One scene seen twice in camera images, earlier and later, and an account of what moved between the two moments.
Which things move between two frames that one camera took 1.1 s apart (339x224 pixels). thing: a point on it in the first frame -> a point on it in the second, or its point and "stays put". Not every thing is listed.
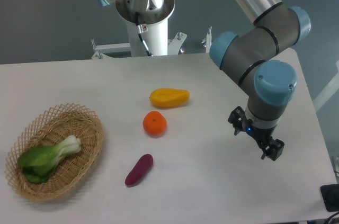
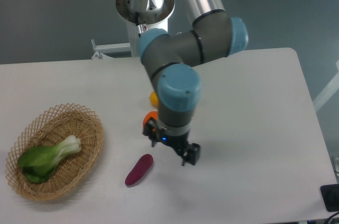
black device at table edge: [330, 194] stays put
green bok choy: [39, 163] stays put
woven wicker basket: [49, 127] stays put
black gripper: [275, 149] -> [178, 143]
